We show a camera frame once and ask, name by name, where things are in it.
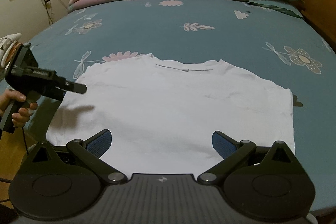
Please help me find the white printed t-shirt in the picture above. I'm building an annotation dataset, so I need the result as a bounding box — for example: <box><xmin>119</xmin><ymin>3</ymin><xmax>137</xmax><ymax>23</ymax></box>
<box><xmin>46</xmin><ymin>53</ymin><xmax>296</xmax><ymax>175</ymax></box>

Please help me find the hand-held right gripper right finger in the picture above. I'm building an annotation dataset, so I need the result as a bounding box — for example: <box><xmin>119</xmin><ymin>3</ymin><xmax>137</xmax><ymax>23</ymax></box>
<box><xmin>197</xmin><ymin>131</ymin><xmax>303</xmax><ymax>185</ymax></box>

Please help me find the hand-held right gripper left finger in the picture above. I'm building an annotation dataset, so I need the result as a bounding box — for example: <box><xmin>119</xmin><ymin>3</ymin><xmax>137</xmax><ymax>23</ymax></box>
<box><xmin>23</xmin><ymin>129</ymin><xmax>127</xmax><ymax>185</ymax></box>

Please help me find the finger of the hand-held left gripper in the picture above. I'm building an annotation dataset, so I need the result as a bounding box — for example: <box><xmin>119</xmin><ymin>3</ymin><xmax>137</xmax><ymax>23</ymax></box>
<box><xmin>62</xmin><ymin>79</ymin><xmax>88</xmax><ymax>95</ymax></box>

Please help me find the person's left hand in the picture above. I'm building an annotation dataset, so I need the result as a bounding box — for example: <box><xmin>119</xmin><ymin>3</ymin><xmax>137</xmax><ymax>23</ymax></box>
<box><xmin>0</xmin><ymin>89</ymin><xmax>38</xmax><ymax>129</ymax></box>

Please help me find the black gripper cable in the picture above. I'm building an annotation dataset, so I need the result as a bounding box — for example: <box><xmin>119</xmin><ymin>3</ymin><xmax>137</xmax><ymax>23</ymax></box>
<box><xmin>0</xmin><ymin>126</ymin><xmax>30</xmax><ymax>184</ymax></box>

